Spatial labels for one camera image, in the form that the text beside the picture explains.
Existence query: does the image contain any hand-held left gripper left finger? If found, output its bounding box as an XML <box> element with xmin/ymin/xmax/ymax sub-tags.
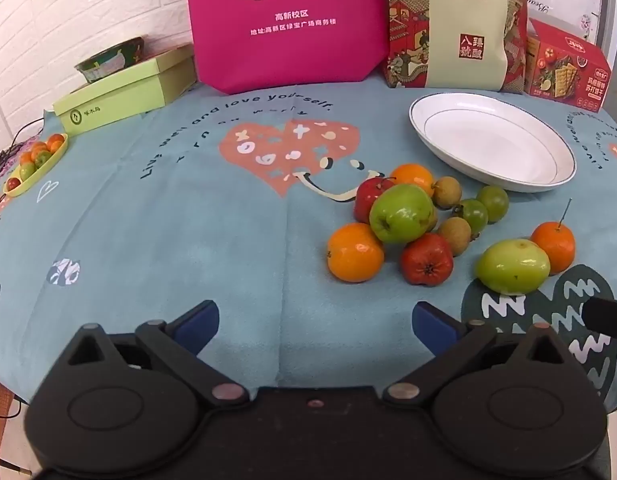
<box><xmin>63</xmin><ymin>300</ymin><xmax>250</xmax><ymax>404</ymax></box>

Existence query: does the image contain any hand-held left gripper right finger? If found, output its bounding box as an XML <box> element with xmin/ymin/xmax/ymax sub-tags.
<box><xmin>382</xmin><ymin>301</ymin><xmax>569</xmax><ymax>406</ymax></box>

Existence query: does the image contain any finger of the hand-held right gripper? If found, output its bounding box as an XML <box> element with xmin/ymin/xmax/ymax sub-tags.
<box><xmin>581</xmin><ymin>296</ymin><xmax>617</xmax><ymax>344</ymax></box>

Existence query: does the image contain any red apple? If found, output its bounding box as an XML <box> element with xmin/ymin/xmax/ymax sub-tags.
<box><xmin>399</xmin><ymin>232</ymin><xmax>455</xmax><ymax>287</ymax></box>
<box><xmin>353</xmin><ymin>177</ymin><xmax>396</xmax><ymax>225</ymax></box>

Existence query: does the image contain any orange with long stem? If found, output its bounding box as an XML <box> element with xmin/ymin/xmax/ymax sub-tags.
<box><xmin>531</xmin><ymin>199</ymin><xmax>575</xmax><ymax>275</ymax></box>

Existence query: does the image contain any brown kiwi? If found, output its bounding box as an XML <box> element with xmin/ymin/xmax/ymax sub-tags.
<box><xmin>431</xmin><ymin>176</ymin><xmax>462</xmax><ymax>209</ymax></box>
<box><xmin>437</xmin><ymin>216</ymin><xmax>472</xmax><ymax>257</ymax></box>

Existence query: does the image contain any green apple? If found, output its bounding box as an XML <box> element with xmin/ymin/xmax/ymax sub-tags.
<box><xmin>475</xmin><ymin>239</ymin><xmax>551</xmax><ymax>296</ymax></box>
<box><xmin>369</xmin><ymin>184</ymin><xmax>437</xmax><ymax>244</ymax></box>

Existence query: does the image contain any small green tangerine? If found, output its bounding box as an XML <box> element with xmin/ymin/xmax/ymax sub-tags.
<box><xmin>477</xmin><ymin>185</ymin><xmax>510</xmax><ymax>224</ymax></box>
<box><xmin>455</xmin><ymin>199</ymin><xmax>489</xmax><ymax>238</ymax></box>

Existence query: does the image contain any white plate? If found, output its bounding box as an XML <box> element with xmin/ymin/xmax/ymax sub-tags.
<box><xmin>408</xmin><ymin>92</ymin><xmax>578</xmax><ymax>193</ymax></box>

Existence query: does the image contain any blue printed tablecloth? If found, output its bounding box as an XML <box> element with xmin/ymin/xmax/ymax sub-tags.
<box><xmin>0</xmin><ymin>77</ymin><xmax>617</xmax><ymax>413</ymax></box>

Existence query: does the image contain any yellow-green tray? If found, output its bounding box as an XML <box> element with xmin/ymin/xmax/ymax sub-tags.
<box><xmin>2</xmin><ymin>132</ymin><xmax>69</xmax><ymax>198</ymax></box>

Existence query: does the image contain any heap of small mixed fruit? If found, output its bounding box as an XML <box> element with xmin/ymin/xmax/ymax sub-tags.
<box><xmin>7</xmin><ymin>134</ymin><xmax>65</xmax><ymax>192</ymax></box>

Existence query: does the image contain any light green box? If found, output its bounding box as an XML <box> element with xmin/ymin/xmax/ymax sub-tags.
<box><xmin>52</xmin><ymin>42</ymin><xmax>198</xmax><ymax>136</ymax></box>

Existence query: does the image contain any red cracker box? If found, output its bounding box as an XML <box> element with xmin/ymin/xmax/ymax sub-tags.
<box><xmin>524</xmin><ymin>17</ymin><xmax>614</xmax><ymax>113</ymax></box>

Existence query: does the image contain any green patterned bowl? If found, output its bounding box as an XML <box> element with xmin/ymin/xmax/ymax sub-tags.
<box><xmin>73</xmin><ymin>36</ymin><xmax>146</xmax><ymax>84</ymax></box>

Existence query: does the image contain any red patterned gift bag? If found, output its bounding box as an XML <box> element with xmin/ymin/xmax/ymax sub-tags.
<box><xmin>385</xmin><ymin>0</ymin><xmax>529</xmax><ymax>93</ymax></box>

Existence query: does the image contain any pink tote bag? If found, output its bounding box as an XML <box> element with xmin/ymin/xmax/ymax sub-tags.
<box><xmin>184</xmin><ymin>0</ymin><xmax>390</xmax><ymax>95</ymax></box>

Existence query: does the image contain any black cable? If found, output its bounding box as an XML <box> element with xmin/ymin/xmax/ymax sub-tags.
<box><xmin>0</xmin><ymin>115</ymin><xmax>45</xmax><ymax>183</ymax></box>

